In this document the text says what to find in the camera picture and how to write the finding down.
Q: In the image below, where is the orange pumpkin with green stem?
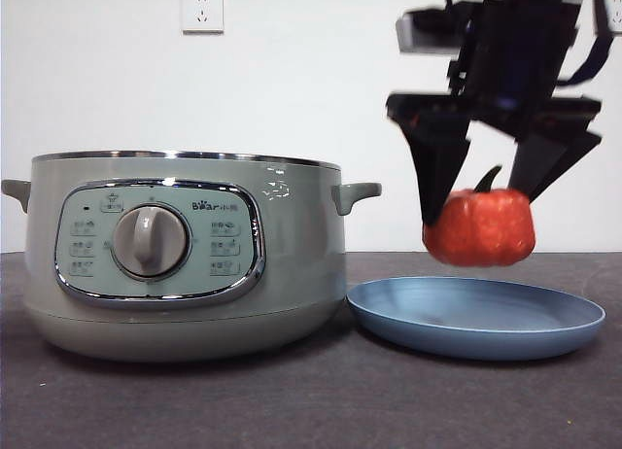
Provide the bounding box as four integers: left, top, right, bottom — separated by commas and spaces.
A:
421, 165, 537, 268

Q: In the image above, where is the blue round plate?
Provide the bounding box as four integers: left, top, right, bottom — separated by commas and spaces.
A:
346, 276, 607, 362

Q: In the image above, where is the pale green electric steamer pot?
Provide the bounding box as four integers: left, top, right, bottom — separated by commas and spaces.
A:
0, 150, 383, 363

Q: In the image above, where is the dark right arm cable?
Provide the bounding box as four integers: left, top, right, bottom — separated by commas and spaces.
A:
556, 0, 616, 89

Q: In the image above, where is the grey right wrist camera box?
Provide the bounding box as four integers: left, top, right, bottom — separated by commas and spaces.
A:
396, 9, 475, 52

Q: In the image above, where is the white wall socket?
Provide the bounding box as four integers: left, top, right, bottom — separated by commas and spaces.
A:
182, 0, 225, 36
601, 0, 622, 35

